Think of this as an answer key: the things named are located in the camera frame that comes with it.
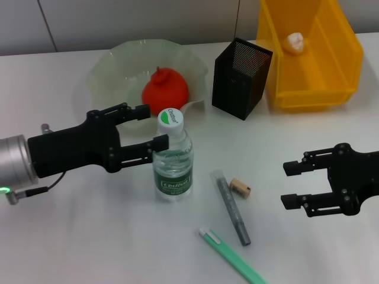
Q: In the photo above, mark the clear green-label water bottle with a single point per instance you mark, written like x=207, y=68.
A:
x=173, y=165

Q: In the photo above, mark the grey marker pen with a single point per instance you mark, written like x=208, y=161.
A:
x=232, y=207

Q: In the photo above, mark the red-orange knobby orange fruit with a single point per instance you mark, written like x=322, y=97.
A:
x=165, y=91

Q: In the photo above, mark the yellow plastic storage bin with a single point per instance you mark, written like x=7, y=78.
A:
x=311, y=74

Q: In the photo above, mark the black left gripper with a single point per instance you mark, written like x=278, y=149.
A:
x=74, y=148

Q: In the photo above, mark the black mesh pen holder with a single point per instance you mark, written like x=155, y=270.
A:
x=234, y=88

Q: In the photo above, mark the mint green pen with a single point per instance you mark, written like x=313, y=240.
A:
x=234, y=257

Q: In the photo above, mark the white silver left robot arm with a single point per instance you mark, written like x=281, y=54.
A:
x=13, y=162

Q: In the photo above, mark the white paper ball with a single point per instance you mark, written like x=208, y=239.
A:
x=294, y=43

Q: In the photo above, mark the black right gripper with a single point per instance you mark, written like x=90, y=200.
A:
x=355, y=177

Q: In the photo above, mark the translucent green wavy fruit plate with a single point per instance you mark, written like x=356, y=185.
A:
x=118, y=65

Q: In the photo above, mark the silver left gripper connector stud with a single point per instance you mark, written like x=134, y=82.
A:
x=46, y=127

